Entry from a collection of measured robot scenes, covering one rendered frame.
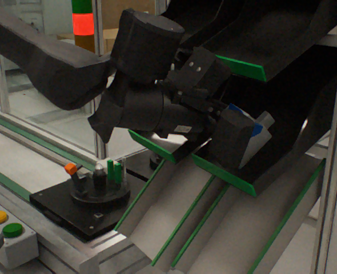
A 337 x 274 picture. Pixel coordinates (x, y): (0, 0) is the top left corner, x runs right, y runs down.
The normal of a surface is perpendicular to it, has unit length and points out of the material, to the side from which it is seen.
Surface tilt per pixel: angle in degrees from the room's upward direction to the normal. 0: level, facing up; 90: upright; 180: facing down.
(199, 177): 45
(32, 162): 0
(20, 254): 90
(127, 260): 90
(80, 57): 20
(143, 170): 0
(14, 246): 90
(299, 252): 0
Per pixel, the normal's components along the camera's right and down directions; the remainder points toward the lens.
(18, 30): 0.48, -0.76
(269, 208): -0.58, -0.50
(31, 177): 0.00, -0.92
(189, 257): 0.58, 0.31
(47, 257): -0.70, 0.27
